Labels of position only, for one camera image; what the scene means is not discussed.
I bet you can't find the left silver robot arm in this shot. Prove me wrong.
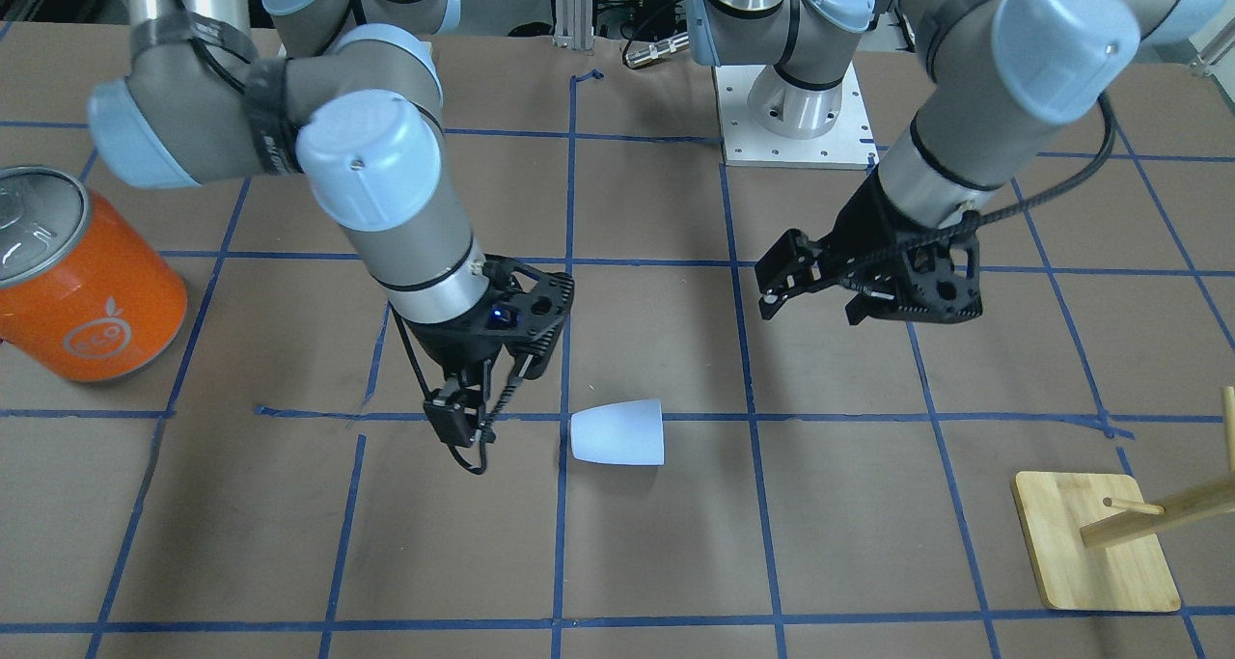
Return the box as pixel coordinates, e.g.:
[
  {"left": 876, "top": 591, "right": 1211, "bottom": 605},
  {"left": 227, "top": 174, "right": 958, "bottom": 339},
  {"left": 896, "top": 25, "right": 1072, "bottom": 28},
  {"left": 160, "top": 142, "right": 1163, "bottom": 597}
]
[{"left": 685, "top": 0, "right": 1226, "bottom": 325}]

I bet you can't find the aluminium frame post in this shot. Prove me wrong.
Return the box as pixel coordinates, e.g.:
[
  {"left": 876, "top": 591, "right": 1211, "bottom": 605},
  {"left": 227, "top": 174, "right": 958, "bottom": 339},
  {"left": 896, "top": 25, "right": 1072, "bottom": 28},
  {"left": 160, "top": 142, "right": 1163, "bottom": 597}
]
[{"left": 551, "top": 0, "right": 595, "bottom": 56}]

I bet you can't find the black power adapter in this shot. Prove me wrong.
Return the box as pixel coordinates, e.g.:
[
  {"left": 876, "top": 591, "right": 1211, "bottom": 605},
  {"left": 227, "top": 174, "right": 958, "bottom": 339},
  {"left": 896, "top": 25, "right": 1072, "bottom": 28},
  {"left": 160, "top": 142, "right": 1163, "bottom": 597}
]
[{"left": 630, "top": 0, "right": 676, "bottom": 35}]

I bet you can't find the light blue plastic cup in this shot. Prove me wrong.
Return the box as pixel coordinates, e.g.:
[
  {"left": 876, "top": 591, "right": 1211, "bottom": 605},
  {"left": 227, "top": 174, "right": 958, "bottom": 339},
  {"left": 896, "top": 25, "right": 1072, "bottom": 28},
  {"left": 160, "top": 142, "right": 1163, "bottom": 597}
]
[{"left": 569, "top": 399, "right": 666, "bottom": 466}]

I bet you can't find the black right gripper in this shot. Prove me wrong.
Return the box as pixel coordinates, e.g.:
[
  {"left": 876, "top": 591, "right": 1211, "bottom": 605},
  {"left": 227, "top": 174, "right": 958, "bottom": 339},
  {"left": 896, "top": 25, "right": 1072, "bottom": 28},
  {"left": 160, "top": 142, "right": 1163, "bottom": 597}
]
[{"left": 391, "top": 254, "right": 576, "bottom": 478}]

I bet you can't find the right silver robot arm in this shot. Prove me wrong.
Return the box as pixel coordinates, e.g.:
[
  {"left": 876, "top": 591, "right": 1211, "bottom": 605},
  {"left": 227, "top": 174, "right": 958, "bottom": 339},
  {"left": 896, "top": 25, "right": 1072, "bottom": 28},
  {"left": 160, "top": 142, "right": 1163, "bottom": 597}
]
[{"left": 88, "top": 0, "right": 574, "bottom": 475}]

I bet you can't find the wooden mug tree stand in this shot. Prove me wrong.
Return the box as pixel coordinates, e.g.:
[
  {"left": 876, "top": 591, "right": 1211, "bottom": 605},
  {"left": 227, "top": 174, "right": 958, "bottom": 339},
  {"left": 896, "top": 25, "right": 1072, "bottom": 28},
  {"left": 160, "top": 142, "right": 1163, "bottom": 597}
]
[{"left": 1011, "top": 386, "right": 1235, "bottom": 612}]

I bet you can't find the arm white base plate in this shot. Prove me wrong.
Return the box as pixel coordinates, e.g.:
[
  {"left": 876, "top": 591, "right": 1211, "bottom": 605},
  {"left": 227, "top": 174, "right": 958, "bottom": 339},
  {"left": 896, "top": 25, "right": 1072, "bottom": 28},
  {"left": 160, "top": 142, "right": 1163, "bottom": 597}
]
[{"left": 713, "top": 63, "right": 878, "bottom": 170}]

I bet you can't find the silver cable connector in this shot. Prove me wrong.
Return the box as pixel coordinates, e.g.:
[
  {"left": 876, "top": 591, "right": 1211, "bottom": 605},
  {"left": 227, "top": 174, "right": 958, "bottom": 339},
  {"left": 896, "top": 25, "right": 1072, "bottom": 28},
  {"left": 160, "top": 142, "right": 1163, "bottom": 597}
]
[{"left": 622, "top": 32, "right": 692, "bottom": 70}]

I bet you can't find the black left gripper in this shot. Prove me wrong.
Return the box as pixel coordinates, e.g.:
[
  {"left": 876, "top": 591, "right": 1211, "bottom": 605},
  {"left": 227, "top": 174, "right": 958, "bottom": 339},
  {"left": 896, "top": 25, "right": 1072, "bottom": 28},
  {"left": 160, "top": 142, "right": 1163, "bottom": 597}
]
[{"left": 755, "top": 172, "right": 983, "bottom": 326}]

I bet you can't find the orange soda can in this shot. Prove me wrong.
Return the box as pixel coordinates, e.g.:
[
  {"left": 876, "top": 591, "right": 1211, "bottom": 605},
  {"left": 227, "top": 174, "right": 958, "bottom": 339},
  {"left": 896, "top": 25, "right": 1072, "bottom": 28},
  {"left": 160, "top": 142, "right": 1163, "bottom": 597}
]
[{"left": 1, "top": 165, "right": 188, "bottom": 383}]

